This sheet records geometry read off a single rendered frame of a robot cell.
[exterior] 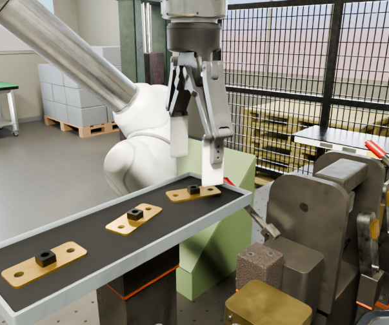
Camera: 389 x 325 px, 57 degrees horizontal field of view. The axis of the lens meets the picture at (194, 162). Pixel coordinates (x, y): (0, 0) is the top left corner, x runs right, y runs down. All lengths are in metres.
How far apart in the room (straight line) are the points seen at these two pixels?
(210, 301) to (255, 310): 0.60
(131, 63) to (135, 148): 3.33
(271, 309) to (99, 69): 0.72
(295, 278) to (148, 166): 0.52
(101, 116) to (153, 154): 4.66
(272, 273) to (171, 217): 0.16
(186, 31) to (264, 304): 0.36
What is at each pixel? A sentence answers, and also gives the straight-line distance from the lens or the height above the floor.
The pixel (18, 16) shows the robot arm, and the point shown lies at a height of 1.44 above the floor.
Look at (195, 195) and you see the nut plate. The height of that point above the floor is 1.16.
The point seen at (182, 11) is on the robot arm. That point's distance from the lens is 0.48.
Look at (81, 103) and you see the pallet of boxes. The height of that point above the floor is 0.50.
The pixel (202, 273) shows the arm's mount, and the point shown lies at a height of 0.77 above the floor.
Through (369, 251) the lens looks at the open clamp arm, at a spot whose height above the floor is 1.04.
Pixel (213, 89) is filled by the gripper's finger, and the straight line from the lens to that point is 0.46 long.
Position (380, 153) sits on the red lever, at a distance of 1.01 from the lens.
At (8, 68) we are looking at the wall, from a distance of 6.77.
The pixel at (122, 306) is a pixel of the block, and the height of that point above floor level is 1.07.
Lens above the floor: 1.40
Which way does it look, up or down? 19 degrees down
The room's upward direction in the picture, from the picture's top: straight up
